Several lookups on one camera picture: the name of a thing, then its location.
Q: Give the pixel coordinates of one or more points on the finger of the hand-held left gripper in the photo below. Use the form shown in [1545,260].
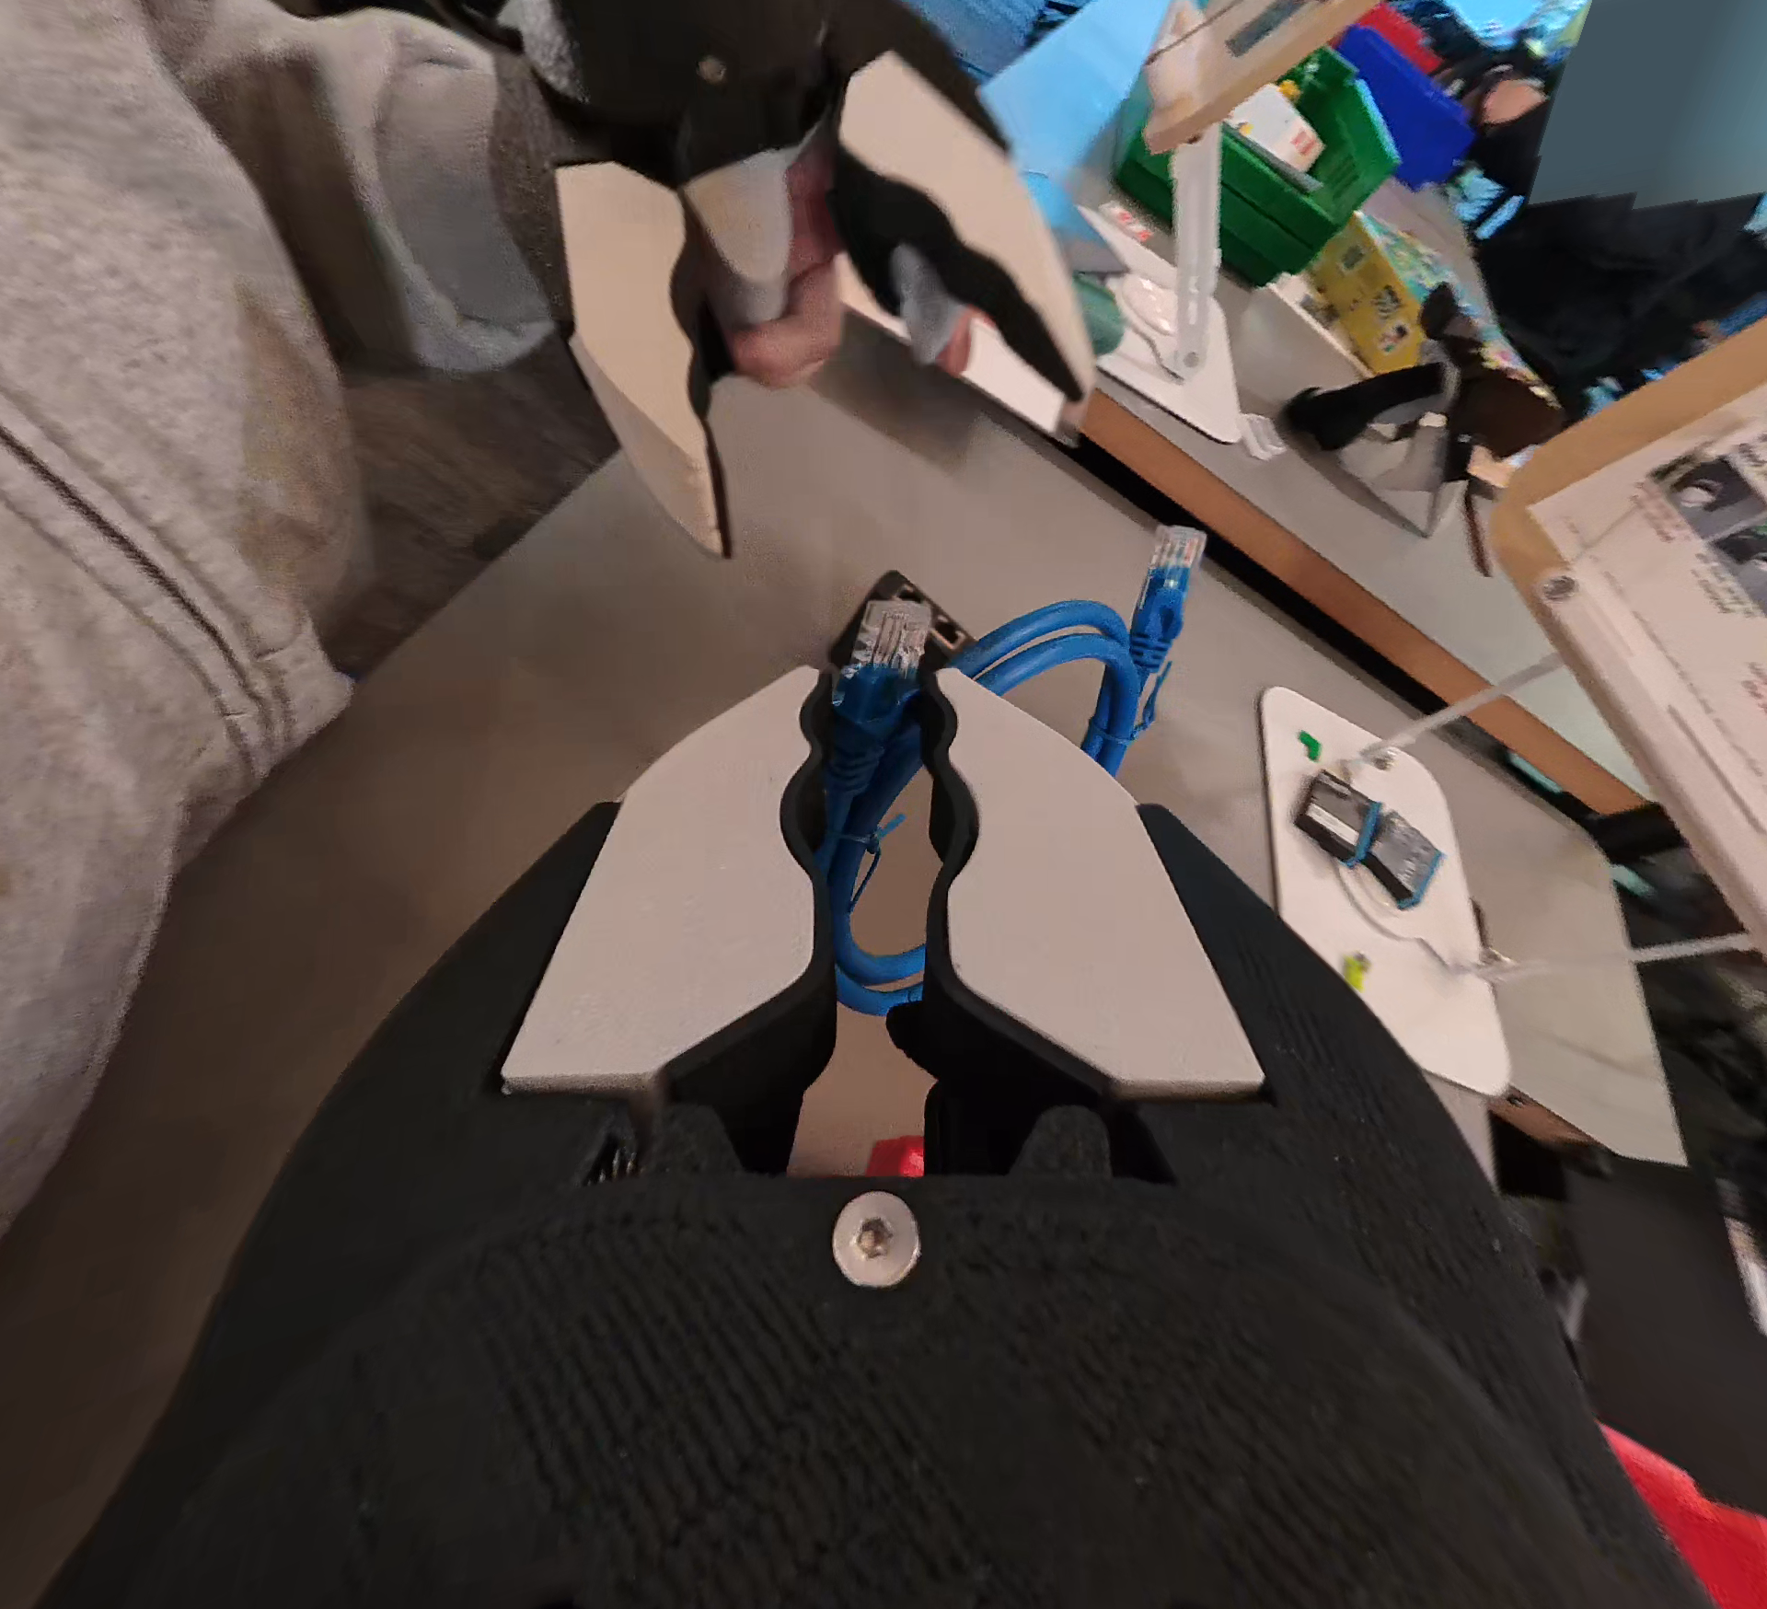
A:
[969,186]
[639,326]

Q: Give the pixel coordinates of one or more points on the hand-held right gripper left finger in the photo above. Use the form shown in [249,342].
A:
[679,918]

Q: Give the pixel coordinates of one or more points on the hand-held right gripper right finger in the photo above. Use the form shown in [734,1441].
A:
[1077,918]

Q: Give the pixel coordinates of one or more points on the black network switch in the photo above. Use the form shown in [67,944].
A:
[896,587]

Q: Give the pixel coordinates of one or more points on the red plastic bin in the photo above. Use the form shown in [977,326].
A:
[1696,1539]

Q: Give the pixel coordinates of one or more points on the person's left forearm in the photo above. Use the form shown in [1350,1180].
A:
[417,186]

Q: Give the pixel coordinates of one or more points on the grey desk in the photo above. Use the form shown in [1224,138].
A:
[484,811]

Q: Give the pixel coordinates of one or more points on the person's left hand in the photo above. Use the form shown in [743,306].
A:
[787,346]

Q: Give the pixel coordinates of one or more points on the dark green round object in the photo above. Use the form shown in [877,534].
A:
[1100,312]

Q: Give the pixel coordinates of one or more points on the small black blue module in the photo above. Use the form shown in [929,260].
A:
[1367,839]

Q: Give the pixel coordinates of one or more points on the green plastic bin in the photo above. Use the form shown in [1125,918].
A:
[1310,175]

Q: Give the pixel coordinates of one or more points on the small white block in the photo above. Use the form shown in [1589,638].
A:
[1264,435]

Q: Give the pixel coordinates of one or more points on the yellow printed box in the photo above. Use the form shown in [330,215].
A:
[1367,284]

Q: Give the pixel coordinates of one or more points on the wood-edged grey table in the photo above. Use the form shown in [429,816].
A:
[1310,465]

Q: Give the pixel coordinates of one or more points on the blue plastic bin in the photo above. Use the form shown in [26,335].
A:
[1408,103]

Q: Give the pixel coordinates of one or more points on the idle hand-held gripper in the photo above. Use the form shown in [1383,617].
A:
[1408,409]

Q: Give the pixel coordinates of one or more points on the wooden instruction board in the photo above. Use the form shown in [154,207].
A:
[1522,530]

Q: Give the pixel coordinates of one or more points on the printed instruction sheet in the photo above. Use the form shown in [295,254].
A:
[1696,616]

